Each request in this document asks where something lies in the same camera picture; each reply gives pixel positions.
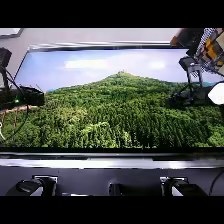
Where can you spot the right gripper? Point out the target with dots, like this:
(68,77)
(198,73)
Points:
(196,96)

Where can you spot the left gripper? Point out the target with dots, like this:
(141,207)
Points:
(23,97)

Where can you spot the yellow striped garment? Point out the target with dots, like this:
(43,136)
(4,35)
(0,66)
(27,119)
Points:
(215,50)

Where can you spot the checked shirt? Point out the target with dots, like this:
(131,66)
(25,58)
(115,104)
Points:
(206,38)

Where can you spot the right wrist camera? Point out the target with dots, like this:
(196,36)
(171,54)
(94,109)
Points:
(187,62)

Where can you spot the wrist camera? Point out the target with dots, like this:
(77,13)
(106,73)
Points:
(4,56)
(187,62)

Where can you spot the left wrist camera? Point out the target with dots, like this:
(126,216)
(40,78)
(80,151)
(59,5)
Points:
(4,56)

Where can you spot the silver frame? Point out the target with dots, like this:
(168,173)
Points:
(110,163)

